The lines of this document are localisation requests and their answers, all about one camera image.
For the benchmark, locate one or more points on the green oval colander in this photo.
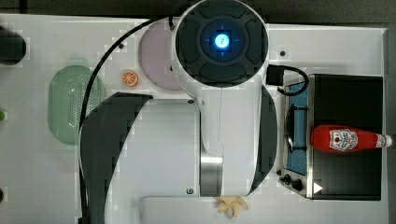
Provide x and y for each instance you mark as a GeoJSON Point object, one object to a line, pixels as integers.
{"type": "Point", "coordinates": [66, 95]}

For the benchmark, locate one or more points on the black toaster oven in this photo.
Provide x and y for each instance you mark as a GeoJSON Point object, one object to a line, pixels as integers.
{"type": "Point", "coordinates": [354, 101]}

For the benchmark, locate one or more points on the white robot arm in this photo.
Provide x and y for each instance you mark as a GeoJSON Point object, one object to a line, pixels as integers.
{"type": "Point", "coordinates": [219, 140]}

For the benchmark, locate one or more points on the orange slice toy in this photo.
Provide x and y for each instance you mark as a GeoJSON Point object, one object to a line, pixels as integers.
{"type": "Point", "coordinates": [130, 78]}

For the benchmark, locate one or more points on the black pan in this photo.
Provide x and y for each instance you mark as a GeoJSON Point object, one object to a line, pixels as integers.
{"type": "Point", "coordinates": [12, 47]}

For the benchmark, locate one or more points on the green lime toy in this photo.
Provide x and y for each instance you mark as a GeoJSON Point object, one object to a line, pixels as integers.
{"type": "Point", "coordinates": [2, 115]}

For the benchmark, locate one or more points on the lilac round plate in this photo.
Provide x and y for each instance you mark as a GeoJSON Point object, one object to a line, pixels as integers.
{"type": "Point", "coordinates": [155, 56]}

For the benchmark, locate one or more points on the red plush ketchup bottle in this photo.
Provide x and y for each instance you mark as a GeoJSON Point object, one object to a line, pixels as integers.
{"type": "Point", "coordinates": [344, 139]}

